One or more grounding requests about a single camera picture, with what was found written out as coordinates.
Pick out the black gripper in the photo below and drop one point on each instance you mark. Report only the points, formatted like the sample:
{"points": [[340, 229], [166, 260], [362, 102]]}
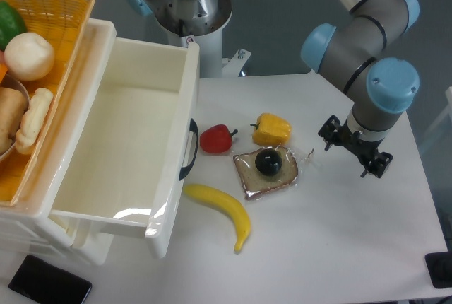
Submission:
{"points": [[374, 162]]}

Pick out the dark purple mangosteen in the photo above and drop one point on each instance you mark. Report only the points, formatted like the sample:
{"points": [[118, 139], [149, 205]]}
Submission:
{"points": [[268, 162]]}

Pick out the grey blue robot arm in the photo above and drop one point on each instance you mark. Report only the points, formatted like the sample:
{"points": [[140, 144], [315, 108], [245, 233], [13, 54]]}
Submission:
{"points": [[380, 89]]}

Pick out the yellow bell pepper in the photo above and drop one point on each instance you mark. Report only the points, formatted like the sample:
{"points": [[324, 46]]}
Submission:
{"points": [[271, 130]]}

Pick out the wrapped bread slice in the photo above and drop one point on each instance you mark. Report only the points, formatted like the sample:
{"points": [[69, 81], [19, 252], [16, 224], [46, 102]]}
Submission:
{"points": [[255, 185]]}

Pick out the red bell pepper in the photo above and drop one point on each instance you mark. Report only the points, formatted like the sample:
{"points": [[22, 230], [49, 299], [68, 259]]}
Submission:
{"points": [[217, 139]]}

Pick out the black device at edge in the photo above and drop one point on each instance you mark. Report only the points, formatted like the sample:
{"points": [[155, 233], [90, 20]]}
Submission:
{"points": [[439, 268]]}

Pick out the yellow banana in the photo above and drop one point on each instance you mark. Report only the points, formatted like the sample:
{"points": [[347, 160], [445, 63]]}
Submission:
{"points": [[227, 204]]}

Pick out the white plastic drawer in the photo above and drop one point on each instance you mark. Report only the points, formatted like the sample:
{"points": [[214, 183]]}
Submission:
{"points": [[124, 173]]}

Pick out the pale twisted bread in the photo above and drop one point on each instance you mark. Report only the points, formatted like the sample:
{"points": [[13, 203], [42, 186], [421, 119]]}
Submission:
{"points": [[33, 120]]}

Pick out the white drawer cabinet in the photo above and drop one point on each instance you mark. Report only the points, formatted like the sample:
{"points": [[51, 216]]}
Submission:
{"points": [[30, 226]]}

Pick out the white round bun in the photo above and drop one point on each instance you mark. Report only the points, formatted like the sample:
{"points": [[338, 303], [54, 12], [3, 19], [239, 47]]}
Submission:
{"points": [[29, 57]]}

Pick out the black smartphone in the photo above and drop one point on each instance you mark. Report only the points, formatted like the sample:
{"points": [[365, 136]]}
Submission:
{"points": [[45, 283]]}

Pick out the brown bread roll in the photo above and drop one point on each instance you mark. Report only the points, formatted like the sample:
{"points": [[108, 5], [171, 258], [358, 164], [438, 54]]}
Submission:
{"points": [[13, 105]]}

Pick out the metal bowl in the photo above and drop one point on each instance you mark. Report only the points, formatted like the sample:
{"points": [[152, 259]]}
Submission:
{"points": [[9, 82]]}

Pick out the orange fruit piece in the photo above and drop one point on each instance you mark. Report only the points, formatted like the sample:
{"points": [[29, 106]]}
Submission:
{"points": [[3, 71]]}

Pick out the green avocado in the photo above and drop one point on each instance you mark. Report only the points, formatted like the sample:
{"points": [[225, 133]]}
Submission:
{"points": [[12, 24]]}

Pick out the black drawer handle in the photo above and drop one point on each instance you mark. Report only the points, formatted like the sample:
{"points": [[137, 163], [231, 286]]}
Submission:
{"points": [[191, 150]]}

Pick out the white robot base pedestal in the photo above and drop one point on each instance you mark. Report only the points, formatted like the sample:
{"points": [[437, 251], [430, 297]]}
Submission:
{"points": [[203, 21]]}

